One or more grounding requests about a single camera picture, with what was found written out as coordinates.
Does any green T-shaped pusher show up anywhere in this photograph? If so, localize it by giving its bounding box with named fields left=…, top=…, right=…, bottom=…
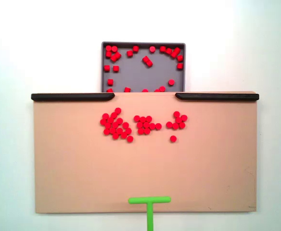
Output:
left=128, top=196, right=172, bottom=231

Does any grey rectangular container tray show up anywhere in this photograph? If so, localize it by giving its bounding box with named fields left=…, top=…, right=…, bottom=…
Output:
left=101, top=41, right=187, bottom=93

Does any tan flat board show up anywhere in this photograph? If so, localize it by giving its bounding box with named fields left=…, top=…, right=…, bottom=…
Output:
left=31, top=90, right=259, bottom=214

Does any black edge rail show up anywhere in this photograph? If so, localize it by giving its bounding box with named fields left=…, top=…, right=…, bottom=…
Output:
left=175, top=92, right=260, bottom=102
left=31, top=93, right=115, bottom=102

